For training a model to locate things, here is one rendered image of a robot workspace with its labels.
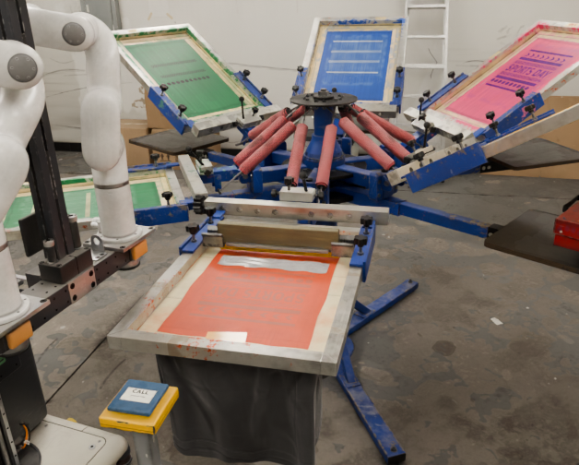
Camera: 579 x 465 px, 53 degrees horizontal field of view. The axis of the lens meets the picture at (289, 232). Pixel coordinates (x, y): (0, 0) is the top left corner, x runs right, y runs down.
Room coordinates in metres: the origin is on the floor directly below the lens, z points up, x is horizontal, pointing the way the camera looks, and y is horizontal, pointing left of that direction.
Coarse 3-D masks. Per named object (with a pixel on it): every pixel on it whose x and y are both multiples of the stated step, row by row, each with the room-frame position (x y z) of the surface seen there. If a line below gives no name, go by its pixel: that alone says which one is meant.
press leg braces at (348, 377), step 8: (360, 304) 2.77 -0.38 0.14; (360, 312) 2.80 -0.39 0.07; (368, 312) 2.82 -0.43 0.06; (344, 352) 2.31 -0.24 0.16; (344, 360) 2.28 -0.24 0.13; (344, 368) 2.25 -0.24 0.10; (352, 368) 2.25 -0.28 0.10; (344, 376) 2.25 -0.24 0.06; (352, 376) 2.23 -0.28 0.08; (352, 384) 2.20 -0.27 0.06; (360, 384) 2.19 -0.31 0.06
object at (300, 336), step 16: (288, 256) 1.73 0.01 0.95; (304, 256) 1.73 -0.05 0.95; (320, 256) 1.72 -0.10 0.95; (304, 272) 1.62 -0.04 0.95; (320, 288) 1.51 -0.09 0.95; (304, 304) 1.42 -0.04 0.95; (320, 304) 1.42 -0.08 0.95; (304, 320) 1.34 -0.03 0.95; (256, 336) 1.27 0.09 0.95; (272, 336) 1.27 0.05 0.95; (288, 336) 1.27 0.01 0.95; (304, 336) 1.27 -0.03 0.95
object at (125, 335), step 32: (288, 224) 1.92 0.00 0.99; (192, 256) 1.69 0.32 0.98; (160, 288) 1.48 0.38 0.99; (352, 288) 1.45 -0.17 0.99; (128, 320) 1.31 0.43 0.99; (160, 352) 1.21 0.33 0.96; (192, 352) 1.19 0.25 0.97; (224, 352) 1.17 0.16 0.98; (256, 352) 1.15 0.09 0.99; (288, 352) 1.15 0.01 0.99; (320, 352) 1.14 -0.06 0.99
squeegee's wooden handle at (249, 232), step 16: (224, 224) 1.78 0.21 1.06; (240, 224) 1.77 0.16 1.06; (256, 224) 1.76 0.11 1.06; (272, 224) 1.76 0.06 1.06; (224, 240) 1.78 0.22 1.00; (240, 240) 1.77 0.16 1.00; (256, 240) 1.75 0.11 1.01; (272, 240) 1.74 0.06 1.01; (288, 240) 1.73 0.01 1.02; (304, 240) 1.71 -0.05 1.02; (320, 240) 1.70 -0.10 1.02; (336, 240) 1.69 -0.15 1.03
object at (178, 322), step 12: (228, 252) 1.78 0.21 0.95; (240, 252) 1.78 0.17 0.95; (252, 252) 1.77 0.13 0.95; (264, 252) 1.77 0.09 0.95; (216, 264) 1.69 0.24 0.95; (204, 276) 1.61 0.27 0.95; (216, 276) 1.61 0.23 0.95; (192, 288) 1.54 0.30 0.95; (204, 288) 1.53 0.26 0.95; (192, 300) 1.47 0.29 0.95; (180, 312) 1.40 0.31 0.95; (168, 324) 1.34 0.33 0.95; (180, 324) 1.34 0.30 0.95; (192, 324) 1.34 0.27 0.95; (204, 324) 1.34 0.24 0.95; (216, 324) 1.33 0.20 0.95; (228, 324) 1.33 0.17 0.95; (204, 336) 1.28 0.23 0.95
